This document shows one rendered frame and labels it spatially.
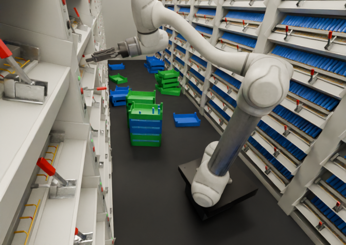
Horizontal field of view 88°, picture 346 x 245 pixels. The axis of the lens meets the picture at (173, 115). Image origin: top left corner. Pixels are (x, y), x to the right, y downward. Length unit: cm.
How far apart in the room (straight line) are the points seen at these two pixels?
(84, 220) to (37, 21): 47
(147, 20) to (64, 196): 70
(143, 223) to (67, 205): 101
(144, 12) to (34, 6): 50
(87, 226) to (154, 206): 88
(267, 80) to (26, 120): 56
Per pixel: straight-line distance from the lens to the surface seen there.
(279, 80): 62
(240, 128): 74
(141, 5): 85
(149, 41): 92
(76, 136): 52
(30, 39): 44
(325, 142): 132
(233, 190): 127
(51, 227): 38
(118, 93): 273
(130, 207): 143
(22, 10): 44
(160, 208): 142
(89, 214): 61
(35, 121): 25
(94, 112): 102
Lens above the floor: 121
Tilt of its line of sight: 31 degrees down
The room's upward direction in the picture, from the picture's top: 5 degrees clockwise
